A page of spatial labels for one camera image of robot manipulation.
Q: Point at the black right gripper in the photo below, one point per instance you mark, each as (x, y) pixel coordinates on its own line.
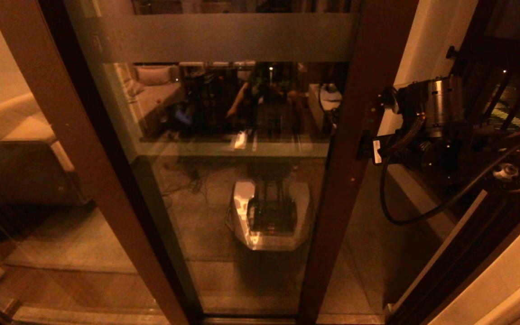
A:
(382, 151)

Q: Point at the brown framed sliding glass door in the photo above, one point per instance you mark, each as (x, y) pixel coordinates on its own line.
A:
(368, 67)

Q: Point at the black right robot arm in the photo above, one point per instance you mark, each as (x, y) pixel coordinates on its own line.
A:
(458, 135)

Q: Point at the dark stone window sill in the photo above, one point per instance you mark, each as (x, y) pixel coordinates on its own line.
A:
(422, 198)

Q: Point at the dark brown door jamb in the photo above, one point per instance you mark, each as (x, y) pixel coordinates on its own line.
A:
(463, 275)

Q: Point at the metal door floor track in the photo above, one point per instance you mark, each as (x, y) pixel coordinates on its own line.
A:
(242, 320)

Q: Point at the fixed brown door frame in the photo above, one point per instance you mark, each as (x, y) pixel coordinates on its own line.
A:
(81, 135)

